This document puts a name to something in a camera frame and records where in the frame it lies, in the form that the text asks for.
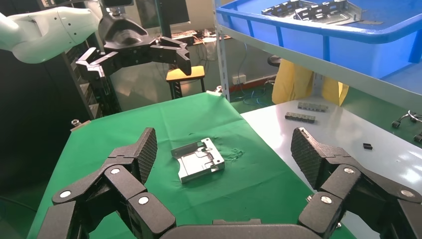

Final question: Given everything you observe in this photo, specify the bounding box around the blue floor cable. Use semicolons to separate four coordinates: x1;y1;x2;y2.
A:
240;89;275;107

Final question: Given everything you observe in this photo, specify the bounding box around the yellow bag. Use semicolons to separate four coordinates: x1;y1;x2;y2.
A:
272;59;349;106

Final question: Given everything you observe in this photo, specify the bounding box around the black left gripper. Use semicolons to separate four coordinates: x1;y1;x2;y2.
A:
75;14;193;80

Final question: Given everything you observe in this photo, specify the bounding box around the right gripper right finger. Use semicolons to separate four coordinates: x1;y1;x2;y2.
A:
291;127;422;238

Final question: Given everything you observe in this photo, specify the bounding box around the dark monitor screen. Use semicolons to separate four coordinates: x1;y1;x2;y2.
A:
133;0;191;30

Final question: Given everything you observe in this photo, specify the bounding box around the black desk equipment box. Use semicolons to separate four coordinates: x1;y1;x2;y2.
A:
158;30;199;50

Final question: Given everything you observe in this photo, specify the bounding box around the grey shelf upright post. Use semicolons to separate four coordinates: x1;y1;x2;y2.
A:
213;0;231;102

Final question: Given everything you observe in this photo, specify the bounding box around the stamped metal bracket part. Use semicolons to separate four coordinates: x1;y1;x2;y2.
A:
294;0;363;25
171;137;226;184
262;0;299;17

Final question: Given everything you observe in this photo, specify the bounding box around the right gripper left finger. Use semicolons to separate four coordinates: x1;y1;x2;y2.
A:
52;127;177;239

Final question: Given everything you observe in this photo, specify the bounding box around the yellow top stool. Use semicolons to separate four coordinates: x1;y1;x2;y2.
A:
166;65;206;100

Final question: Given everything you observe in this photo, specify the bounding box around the wooden background desk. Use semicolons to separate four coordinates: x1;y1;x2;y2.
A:
191;33;233;45

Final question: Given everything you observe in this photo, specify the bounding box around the grey metal link strip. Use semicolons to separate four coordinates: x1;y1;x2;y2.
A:
285;112;316;124
298;102;329;113

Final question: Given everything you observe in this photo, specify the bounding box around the blue plastic bin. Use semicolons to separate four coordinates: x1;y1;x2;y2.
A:
215;0;422;80

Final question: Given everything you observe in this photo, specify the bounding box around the black equipment rack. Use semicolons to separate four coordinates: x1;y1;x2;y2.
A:
0;0;122;195

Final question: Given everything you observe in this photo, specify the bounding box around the green table cloth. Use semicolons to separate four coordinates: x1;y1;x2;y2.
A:
26;92;358;239

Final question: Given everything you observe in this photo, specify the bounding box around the black perforated column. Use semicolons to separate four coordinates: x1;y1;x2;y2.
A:
155;0;184;100

